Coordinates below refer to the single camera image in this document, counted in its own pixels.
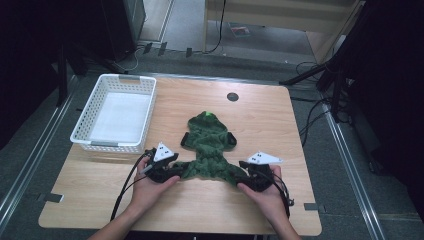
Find green fleece pet garment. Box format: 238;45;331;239
172;110;250;186

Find person's left hand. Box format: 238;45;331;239
127;155;181;215

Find grey tape strip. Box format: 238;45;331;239
303;202;327;213
36;192;65;204

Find metal floor rail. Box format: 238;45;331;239
320;101;388;240
0;75;80;232

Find person's right hand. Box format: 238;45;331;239
236;164;284;219

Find right hand-held gripper black cable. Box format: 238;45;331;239
263;169;296;220

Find white floor cable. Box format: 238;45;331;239
112;45;148;73

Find black hanging cable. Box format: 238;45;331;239
203;0;228;55

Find light wooden furniture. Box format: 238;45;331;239
202;0;365;65

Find white perforated plastic basket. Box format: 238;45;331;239
69;73;158;155

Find left hand-held gripper black cable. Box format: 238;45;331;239
109;148;157;222

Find black cabinet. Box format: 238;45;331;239
99;0;147;62

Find black floor cables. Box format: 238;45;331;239
289;60;336;148

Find black metal stand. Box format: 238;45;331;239
279;0;359;124
55;39;128;108

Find hand-held gripper black cable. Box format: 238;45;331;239
109;148;157;222
263;169;296;220

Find red booklet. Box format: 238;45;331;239
229;24;252;39

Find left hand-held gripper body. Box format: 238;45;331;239
142;142;182;184

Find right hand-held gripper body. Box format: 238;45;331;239
237;151;285;193

